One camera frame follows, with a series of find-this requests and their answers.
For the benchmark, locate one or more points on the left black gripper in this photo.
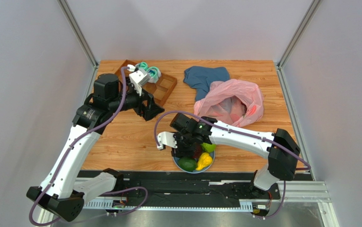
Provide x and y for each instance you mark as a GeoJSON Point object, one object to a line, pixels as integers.
{"type": "Point", "coordinates": [148, 112]}

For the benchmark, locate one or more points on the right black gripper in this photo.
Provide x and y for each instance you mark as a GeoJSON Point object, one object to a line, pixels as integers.
{"type": "Point", "coordinates": [183, 144]}

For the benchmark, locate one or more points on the light green fake apple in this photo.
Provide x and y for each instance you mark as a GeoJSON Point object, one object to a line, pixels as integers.
{"type": "Point", "coordinates": [209, 148]}

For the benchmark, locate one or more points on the green fake lime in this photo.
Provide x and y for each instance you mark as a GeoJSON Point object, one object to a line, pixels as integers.
{"type": "Point", "coordinates": [187, 163]}

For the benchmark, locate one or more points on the yellow fake pear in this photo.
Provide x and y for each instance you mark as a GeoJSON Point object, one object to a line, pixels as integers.
{"type": "Point", "coordinates": [204, 161]}

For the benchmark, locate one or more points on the blue plate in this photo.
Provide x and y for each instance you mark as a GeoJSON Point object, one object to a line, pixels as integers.
{"type": "Point", "coordinates": [175, 159]}

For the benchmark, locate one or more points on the blue cloth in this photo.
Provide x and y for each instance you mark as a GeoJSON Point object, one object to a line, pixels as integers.
{"type": "Point", "coordinates": [200, 79]}

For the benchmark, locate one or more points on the pink plastic bag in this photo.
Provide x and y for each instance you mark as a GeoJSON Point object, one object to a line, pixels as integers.
{"type": "Point", "coordinates": [234, 102]}

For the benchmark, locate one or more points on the dark red fake fruit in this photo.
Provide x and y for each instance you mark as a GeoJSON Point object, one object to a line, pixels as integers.
{"type": "Point", "coordinates": [198, 151]}

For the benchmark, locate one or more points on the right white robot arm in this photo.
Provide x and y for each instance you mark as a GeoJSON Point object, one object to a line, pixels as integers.
{"type": "Point", "coordinates": [278, 148]}

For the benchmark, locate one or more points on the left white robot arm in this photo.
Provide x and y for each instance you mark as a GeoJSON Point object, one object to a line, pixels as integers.
{"type": "Point", "coordinates": [59, 193]}

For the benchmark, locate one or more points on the wooden compartment tray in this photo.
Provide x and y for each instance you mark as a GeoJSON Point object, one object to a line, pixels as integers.
{"type": "Point", "coordinates": [161, 90]}

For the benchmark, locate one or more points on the teal grey rolled sock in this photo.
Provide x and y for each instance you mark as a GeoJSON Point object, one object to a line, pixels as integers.
{"type": "Point", "coordinates": [154, 74]}

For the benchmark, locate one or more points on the teal white rolled sock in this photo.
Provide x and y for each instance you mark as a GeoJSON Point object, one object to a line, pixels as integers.
{"type": "Point", "coordinates": [142, 65]}

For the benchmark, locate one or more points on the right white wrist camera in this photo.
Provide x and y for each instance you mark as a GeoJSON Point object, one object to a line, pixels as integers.
{"type": "Point", "coordinates": [166, 139]}

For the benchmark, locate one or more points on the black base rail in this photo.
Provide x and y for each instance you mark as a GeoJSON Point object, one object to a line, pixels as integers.
{"type": "Point", "coordinates": [180, 189]}

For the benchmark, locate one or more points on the left aluminium corner post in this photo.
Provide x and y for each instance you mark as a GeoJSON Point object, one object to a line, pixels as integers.
{"type": "Point", "coordinates": [67, 11]}

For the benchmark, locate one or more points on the aluminium corner post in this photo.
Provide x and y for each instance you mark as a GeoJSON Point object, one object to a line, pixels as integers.
{"type": "Point", "coordinates": [311, 11]}
{"type": "Point", "coordinates": [67, 11]}

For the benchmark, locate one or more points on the aluminium frame rail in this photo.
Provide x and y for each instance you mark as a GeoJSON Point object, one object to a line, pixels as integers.
{"type": "Point", "coordinates": [302, 199]}

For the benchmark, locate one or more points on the right aluminium corner post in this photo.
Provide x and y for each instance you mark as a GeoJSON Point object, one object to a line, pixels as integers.
{"type": "Point", "coordinates": [311, 11]}

